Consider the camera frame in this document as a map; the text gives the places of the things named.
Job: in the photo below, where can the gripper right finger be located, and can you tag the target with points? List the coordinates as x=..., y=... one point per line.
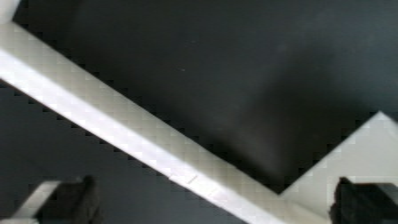
x=364, y=203

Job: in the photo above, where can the white drawer tray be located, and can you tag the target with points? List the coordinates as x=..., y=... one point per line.
x=53, y=81

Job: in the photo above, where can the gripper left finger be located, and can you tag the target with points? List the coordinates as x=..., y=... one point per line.
x=62, y=203

